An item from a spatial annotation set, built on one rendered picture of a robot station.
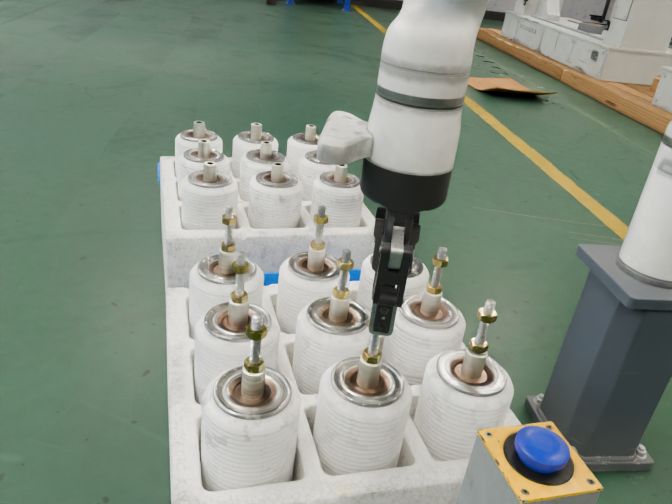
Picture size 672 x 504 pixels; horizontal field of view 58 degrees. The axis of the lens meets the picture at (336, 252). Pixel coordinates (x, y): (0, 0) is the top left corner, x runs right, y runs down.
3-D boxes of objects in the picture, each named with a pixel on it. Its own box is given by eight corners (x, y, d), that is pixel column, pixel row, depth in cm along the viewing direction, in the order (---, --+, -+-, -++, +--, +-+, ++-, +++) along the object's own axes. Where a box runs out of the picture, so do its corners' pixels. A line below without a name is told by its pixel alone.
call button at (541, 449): (544, 440, 49) (551, 421, 48) (573, 479, 45) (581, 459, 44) (501, 445, 48) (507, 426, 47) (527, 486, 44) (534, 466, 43)
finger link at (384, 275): (381, 238, 48) (372, 290, 51) (379, 253, 46) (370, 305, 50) (415, 243, 47) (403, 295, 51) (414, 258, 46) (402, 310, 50)
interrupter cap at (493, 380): (421, 364, 66) (422, 359, 65) (470, 346, 70) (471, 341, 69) (470, 408, 60) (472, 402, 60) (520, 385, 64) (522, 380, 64)
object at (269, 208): (289, 254, 121) (297, 170, 113) (300, 279, 113) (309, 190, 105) (242, 256, 119) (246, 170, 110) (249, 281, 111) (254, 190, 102)
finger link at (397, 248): (385, 213, 50) (382, 234, 51) (381, 249, 47) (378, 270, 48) (414, 217, 50) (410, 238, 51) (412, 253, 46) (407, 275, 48)
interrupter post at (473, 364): (454, 371, 65) (461, 347, 64) (470, 365, 67) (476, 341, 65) (470, 385, 64) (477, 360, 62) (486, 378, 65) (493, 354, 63)
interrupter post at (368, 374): (375, 395, 60) (380, 369, 59) (352, 388, 61) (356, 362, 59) (380, 380, 62) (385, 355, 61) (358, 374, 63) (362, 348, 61)
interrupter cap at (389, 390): (394, 419, 58) (395, 413, 57) (320, 396, 59) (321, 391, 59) (409, 372, 64) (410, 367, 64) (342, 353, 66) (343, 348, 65)
